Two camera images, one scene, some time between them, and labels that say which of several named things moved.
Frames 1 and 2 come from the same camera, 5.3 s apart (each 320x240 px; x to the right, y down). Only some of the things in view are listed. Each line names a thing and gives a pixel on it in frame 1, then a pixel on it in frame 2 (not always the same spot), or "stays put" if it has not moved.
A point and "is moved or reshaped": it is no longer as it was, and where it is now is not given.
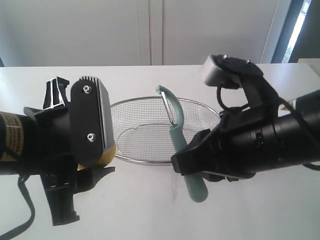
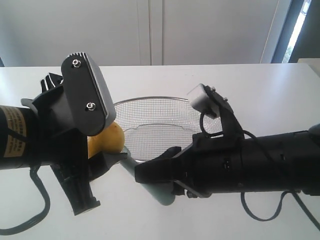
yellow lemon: x=105 y=159 is moved or reshaped
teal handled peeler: x=195 y=185 to x=164 y=192
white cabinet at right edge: x=313 y=63 stays put
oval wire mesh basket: x=141 y=127 stays put
